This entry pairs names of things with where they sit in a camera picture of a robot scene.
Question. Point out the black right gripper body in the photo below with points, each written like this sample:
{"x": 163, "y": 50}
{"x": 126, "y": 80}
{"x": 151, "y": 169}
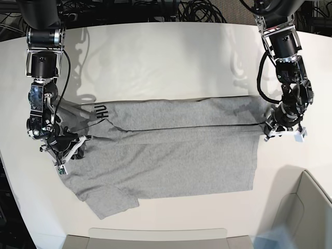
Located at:
{"x": 58, "y": 145}

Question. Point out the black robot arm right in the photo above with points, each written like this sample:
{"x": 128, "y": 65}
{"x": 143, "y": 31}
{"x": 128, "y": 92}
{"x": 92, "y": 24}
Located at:
{"x": 45, "y": 39}

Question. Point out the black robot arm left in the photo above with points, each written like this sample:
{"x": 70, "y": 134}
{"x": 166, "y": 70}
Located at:
{"x": 275, "y": 21}

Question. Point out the grey T-shirt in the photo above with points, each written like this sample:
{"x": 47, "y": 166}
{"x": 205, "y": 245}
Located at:
{"x": 162, "y": 149}

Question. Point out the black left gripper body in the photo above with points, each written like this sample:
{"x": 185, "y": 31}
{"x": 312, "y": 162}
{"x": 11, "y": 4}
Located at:
{"x": 281, "y": 119}

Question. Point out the black power strip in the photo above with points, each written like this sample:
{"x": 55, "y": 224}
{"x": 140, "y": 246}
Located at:
{"x": 70, "y": 17}

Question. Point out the white camera bracket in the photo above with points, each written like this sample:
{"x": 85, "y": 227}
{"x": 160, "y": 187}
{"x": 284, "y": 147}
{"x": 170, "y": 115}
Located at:
{"x": 288, "y": 132}
{"x": 60, "y": 163}

